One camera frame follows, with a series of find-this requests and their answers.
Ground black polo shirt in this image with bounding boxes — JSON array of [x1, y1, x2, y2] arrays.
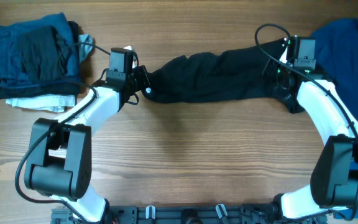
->
[[142, 39, 304, 114]]

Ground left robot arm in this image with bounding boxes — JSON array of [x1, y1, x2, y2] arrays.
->
[[15, 47, 149, 223]]

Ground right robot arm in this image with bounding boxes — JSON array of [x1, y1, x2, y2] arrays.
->
[[256, 37, 358, 221]]

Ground blue shirt on right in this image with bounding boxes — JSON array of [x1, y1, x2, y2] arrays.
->
[[309, 17, 358, 220]]

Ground folded black garment underneath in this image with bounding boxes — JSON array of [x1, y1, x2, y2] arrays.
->
[[0, 21, 81, 101]]

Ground folded white garment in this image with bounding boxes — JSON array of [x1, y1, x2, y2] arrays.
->
[[6, 34, 94, 113]]

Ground folded black garment on top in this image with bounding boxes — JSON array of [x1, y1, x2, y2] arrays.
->
[[17, 26, 70, 83]]

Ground folded blue garment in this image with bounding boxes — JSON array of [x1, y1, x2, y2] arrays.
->
[[0, 13, 79, 89]]

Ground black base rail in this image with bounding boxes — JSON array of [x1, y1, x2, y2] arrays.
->
[[50, 203, 328, 224]]

